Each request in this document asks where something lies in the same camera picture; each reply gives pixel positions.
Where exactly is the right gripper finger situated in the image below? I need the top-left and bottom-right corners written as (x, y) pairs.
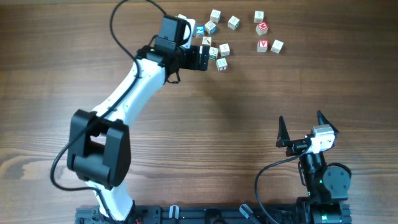
top-left (275, 116), bottom-right (290, 147)
top-left (317, 110), bottom-right (340, 136)

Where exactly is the plain wooden block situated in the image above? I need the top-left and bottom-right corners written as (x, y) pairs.
top-left (219, 44), bottom-right (231, 57)

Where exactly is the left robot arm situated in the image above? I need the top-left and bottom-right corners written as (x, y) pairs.
top-left (67, 16), bottom-right (209, 223)

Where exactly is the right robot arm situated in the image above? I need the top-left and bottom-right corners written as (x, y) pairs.
top-left (276, 111), bottom-right (352, 224)

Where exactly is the yellow hammer block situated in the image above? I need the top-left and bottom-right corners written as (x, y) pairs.
top-left (201, 36), bottom-right (212, 47)

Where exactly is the blue letter block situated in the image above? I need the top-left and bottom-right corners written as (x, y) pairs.
top-left (195, 26), bottom-right (205, 38)

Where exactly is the red-edged bottom block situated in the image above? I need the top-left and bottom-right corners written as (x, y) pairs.
top-left (216, 58), bottom-right (228, 72)

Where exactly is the blue-edged round-symbol block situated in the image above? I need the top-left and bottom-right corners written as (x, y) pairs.
top-left (205, 21), bottom-right (217, 35)

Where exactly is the plain block top centre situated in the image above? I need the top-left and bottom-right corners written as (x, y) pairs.
top-left (210, 9), bottom-right (221, 23)

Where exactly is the green-edged block top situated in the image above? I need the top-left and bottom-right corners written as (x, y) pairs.
top-left (228, 16), bottom-right (240, 30)

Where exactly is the red A block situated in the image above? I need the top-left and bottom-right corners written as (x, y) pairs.
top-left (257, 40), bottom-right (269, 53)

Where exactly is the red M block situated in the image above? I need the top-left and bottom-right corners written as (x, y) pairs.
top-left (256, 22), bottom-right (269, 35)

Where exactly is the plain block top right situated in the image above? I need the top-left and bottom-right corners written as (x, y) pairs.
top-left (254, 11), bottom-right (264, 24)

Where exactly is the plain block far right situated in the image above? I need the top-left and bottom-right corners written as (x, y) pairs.
top-left (271, 40), bottom-right (284, 54)

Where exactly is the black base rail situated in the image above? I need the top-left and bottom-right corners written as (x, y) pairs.
top-left (75, 203), bottom-right (353, 224)

